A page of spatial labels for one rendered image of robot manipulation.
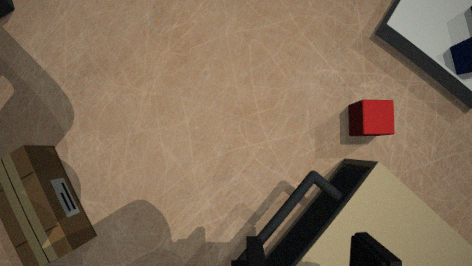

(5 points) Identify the brown cardboard box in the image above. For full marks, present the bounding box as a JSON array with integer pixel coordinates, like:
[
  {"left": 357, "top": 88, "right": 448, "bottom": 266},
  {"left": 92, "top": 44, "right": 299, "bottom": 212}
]
[{"left": 0, "top": 145, "right": 97, "bottom": 266}]

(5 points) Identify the red block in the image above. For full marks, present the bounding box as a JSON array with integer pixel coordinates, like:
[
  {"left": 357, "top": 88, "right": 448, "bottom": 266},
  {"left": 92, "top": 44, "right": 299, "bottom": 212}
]
[{"left": 348, "top": 100, "right": 394, "bottom": 136}]

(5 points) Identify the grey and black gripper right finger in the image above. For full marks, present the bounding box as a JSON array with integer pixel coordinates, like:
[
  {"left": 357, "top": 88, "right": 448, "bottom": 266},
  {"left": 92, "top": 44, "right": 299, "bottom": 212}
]
[{"left": 349, "top": 232, "right": 402, "bottom": 266}]

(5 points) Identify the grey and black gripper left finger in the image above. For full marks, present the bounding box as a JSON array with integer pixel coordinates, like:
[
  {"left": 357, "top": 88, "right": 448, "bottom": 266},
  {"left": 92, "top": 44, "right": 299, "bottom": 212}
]
[{"left": 231, "top": 236, "right": 267, "bottom": 266}]

